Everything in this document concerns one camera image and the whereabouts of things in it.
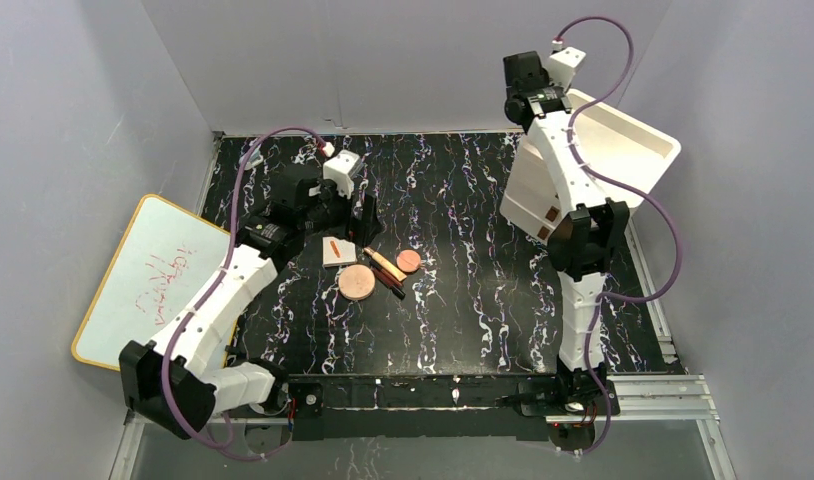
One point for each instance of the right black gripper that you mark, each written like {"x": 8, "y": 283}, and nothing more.
{"x": 554, "y": 99}

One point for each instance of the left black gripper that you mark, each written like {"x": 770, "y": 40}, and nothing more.
{"x": 353, "y": 211}

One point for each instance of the small round pink compact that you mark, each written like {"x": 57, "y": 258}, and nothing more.
{"x": 409, "y": 261}

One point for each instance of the white drawer organizer box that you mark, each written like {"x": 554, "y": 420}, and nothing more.
{"x": 599, "y": 166}

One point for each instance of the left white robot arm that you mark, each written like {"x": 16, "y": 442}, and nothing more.
{"x": 169, "y": 379}

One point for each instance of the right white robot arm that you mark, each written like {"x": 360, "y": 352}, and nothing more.
{"x": 580, "y": 250}

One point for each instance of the white square makeup packet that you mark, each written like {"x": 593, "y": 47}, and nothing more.
{"x": 338, "y": 252}

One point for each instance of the beige makeup tube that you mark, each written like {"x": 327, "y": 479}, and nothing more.
{"x": 385, "y": 264}

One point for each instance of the large round pink compact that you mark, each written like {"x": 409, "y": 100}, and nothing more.
{"x": 356, "y": 282}

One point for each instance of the small white blue clip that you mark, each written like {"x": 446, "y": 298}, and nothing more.
{"x": 251, "y": 159}

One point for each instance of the yellow framed whiteboard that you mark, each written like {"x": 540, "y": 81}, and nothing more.
{"x": 165, "y": 256}

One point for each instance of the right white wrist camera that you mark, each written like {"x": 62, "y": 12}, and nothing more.
{"x": 563, "y": 65}

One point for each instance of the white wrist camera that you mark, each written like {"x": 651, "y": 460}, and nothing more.
{"x": 563, "y": 65}
{"x": 342, "y": 169}

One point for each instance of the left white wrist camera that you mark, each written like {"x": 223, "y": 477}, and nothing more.
{"x": 342, "y": 169}

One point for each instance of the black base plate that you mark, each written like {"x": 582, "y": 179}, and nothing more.
{"x": 522, "y": 406}

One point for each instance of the aluminium rail frame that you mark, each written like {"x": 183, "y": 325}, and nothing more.
{"x": 643, "y": 397}

